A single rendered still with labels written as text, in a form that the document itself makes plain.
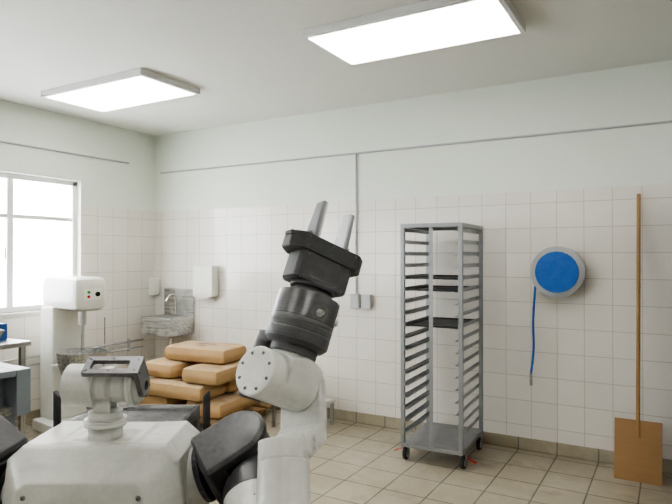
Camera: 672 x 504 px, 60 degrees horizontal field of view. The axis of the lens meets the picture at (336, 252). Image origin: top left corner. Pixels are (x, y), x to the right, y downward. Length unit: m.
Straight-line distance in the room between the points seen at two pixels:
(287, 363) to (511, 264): 4.32
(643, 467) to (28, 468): 4.28
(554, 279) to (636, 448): 1.30
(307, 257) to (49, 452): 0.48
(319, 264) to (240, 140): 5.66
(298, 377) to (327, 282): 0.14
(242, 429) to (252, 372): 0.21
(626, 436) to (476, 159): 2.41
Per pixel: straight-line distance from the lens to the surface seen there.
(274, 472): 0.74
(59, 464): 0.98
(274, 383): 0.74
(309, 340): 0.77
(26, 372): 2.33
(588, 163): 4.96
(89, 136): 6.75
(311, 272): 0.80
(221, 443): 0.95
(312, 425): 0.80
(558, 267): 4.79
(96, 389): 0.98
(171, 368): 5.77
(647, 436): 4.78
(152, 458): 0.94
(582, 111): 5.04
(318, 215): 0.83
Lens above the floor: 1.57
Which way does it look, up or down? level
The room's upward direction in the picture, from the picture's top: straight up
